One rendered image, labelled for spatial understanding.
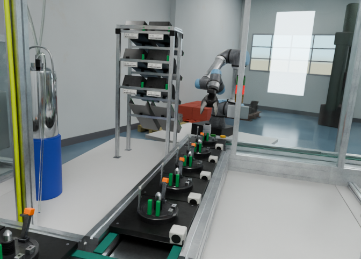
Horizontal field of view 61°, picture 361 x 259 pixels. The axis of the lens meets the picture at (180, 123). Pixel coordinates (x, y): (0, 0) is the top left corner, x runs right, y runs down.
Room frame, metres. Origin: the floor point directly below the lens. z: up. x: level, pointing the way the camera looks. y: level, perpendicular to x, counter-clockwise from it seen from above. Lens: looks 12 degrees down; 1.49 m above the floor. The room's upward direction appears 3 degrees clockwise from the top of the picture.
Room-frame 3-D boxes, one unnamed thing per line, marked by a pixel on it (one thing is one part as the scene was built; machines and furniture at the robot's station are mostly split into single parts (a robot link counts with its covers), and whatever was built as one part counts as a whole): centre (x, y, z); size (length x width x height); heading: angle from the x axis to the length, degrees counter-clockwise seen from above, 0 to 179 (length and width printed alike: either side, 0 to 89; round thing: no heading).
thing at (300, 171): (1.82, -0.46, 0.91); 0.84 x 0.28 x 0.10; 76
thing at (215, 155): (1.66, -0.11, 1.01); 0.24 x 0.24 x 0.13; 76
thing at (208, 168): (1.43, -0.06, 1.01); 0.24 x 0.24 x 0.13; 76
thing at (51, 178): (1.28, 0.60, 1.00); 0.16 x 0.16 x 0.27
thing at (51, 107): (1.28, 0.60, 1.32); 0.14 x 0.14 x 0.38
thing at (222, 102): (2.54, -0.32, 1.11); 0.13 x 0.12 x 0.14; 59
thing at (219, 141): (1.91, -0.17, 0.96); 0.24 x 0.24 x 0.02; 76
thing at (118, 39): (1.88, 0.21, 1.26); 0.36 x 0.21 x 0.80; 76
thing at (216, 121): (2.54, -0.31, 0.99); 0.15 x 0.15 x 0.10
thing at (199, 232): (1.44, -0.06, 0.91); 1.24 x 0.33 x 0.10; 166
